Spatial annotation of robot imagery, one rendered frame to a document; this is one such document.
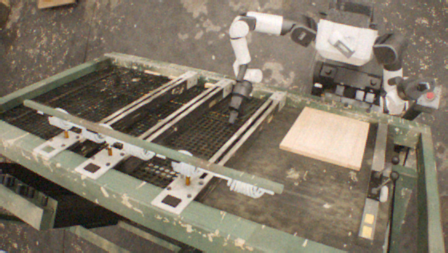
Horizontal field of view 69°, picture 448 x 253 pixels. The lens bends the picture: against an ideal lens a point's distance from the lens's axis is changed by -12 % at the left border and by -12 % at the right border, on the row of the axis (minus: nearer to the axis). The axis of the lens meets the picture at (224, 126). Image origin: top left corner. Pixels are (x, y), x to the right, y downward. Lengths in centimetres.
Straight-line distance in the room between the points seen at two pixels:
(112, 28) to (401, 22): 281
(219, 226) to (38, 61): 387
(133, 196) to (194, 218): 22
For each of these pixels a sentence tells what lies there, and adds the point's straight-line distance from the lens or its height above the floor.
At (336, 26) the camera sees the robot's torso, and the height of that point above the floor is 137.
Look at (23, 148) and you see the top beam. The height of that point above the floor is 195.
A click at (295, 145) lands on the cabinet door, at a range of 168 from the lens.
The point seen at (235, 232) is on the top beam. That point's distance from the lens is 106.
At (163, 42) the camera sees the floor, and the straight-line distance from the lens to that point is 358.
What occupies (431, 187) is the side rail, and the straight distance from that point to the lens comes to 160.
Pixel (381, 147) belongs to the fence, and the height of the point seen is 115.
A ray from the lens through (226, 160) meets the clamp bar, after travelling 141.
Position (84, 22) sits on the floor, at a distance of 430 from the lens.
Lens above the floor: 293
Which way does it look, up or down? 69 degrees down
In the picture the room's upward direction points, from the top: 68 degrees counter-clockwise
